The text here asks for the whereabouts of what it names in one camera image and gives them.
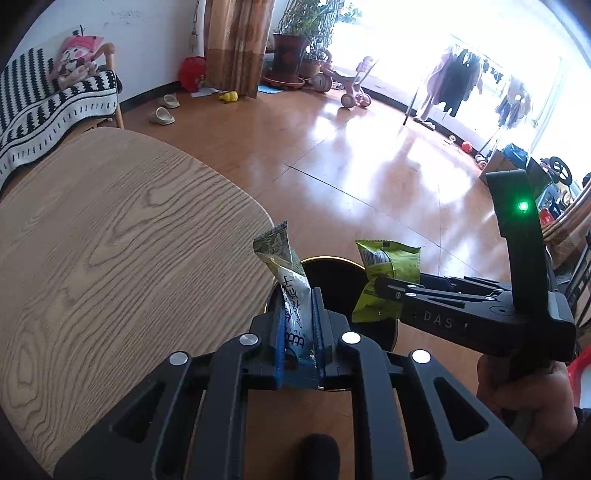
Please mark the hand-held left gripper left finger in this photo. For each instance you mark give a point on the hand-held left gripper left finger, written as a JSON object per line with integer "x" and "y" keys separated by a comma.
{"x": 277, "y": 341}

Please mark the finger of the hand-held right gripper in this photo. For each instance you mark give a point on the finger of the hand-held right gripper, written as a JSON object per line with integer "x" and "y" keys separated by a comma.
{"x": 461, "y": 279}
{"x": 392, "y": 287}

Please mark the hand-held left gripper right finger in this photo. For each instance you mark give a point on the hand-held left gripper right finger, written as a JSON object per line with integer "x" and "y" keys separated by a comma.
{"x": 318, "y": 341}

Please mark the green snack packet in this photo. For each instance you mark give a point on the green snack packet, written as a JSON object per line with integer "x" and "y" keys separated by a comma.
{"x": 392, "y": 258}

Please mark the black trash bin gold rim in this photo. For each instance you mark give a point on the black trash bin gold rim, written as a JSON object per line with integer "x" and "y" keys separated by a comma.
{"x": 337, "y": 286}

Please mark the green white blue snack wrapper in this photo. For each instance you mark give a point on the green white blue snack wrapper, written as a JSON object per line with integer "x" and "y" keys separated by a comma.
{"x": 288, "y": 281}

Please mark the person's right forearm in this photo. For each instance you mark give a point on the person's right forearm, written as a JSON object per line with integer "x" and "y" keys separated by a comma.
{"x": 582, "y": 434}

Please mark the person's right hand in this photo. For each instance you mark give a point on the person's right hand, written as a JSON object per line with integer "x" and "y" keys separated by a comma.
{"x": 535, "y": 397}

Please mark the cardboard box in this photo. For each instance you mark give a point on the cardboard box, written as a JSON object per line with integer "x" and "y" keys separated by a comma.
{"x": 498, "y": 168}

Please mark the blue bag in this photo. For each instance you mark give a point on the blue bag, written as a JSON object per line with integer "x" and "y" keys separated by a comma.
{"x": 515, "y": 153}

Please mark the red ball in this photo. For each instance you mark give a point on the red ball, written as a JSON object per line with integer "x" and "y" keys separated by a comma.
{"x": 467, "y": 146}

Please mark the red plastic stool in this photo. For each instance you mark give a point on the red plastic stool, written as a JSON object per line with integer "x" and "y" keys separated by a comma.
{"x": 582, "y": 374}

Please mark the grey blue hanging garment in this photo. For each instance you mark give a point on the grey blue hanging garment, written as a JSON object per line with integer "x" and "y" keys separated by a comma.
{"x": 512, "y": 101}

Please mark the clothes drying rack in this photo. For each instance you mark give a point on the clothes drying rack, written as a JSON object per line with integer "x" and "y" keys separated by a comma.
{"x": 411, "y": 106}

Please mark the dark hanging garment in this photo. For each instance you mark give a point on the dark hanging garment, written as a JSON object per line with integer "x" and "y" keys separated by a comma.
{"x": 459, "y": 78}

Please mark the light purple hanging garment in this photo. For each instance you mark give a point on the light purple hanging garment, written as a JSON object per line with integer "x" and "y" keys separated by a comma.
{"x": 435, "y": 74}

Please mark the pink tricycle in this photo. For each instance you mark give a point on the pink tricycle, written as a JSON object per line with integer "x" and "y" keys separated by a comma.
{"x": 346, "y": 87}

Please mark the small potted plant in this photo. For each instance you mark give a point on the small potted plant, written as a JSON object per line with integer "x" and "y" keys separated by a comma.
{"x": 310, "y": 69}

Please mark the yellow toy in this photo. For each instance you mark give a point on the yellow toy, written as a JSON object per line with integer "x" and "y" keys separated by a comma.
{"x": 229, "y": 97}

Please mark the beige slipper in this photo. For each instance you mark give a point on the beige slipper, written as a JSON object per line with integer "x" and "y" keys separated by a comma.
{"x": 171, "y": 100}
{"x": 161, "y": 116}

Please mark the large potted plant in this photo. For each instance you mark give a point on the large potted plant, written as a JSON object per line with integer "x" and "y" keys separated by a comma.
{"x": 290, "y": 55}

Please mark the white papers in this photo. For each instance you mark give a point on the white papers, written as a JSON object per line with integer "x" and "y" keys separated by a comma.
{"x": 203, "y": 91}

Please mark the red bag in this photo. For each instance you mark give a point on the red bag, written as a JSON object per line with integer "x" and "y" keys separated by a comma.
{"x": 191, "y": 74}

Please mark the brown patterned curtain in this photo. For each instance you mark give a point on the brown patterned curtain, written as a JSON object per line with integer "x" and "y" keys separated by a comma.
{"x": 235, "y": 46}

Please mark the chair with striped blanket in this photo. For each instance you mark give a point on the chair with striped blanket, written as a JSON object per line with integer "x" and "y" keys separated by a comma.
{"x": 41, "y": 110}

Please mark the pink plush toy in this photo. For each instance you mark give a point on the pink plush toy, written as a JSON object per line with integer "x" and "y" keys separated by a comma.
{"x": 76, "y": 57}

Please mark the wooden sofa frame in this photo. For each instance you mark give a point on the wooden sofa frame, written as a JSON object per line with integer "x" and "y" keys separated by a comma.
{"x": 119, "y": 115}

